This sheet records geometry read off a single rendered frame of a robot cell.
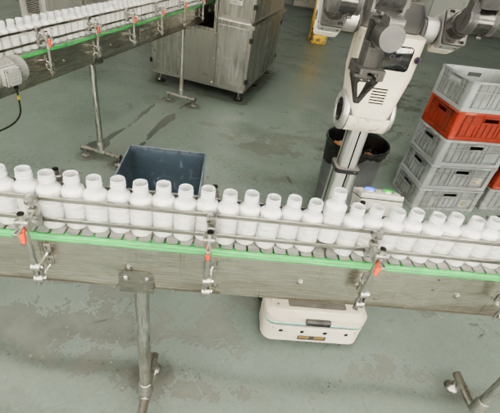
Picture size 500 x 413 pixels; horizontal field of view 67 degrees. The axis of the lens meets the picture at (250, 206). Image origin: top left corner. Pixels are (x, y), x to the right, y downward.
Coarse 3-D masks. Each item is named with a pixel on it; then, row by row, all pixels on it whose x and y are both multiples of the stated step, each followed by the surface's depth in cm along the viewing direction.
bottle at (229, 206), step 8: (224, 192) 98; (232, 192) 100; (224, 200) 98; (232, 200) 98; (224, 208) 99; (232, 208) 99; (216, 224) 103; (224, 224) 101; (232, 224) 101; (216, 232) 104; (224, 232) 103; (232, 232) 103; (216, 240) 105; (224, 240) 104; (232, 240) 106
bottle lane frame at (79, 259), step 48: (0, 240) 100; (48, 240) 100; (96, 240) 101; (192, 288) 113; (240, 288) 113; (288, 288) 114; (336, 288) 114; (384, 288) 114; (432, 288) 115; (480, 288) 115
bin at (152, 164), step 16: (128, 160) 151; (144, 160) 157; (160, 160) 157; (176, 160) 158; (192, 160) 158; (128, 176) 154; (144, 176) 162; (160, 176) 162; (176, 176) 162; (192, 176) 162; (176, 192) 167
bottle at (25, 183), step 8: (16, 168) 94; (24, 168) 95; (16, 176) 93; (24, 176) 93; (32, 176) 96; (16, 184) 94; (24, 184) 94; (32, 184) 95; (16, 192) 95; (24, 192) 94; (32, 192) 96; (16, 200) 97; (24, 208) 97
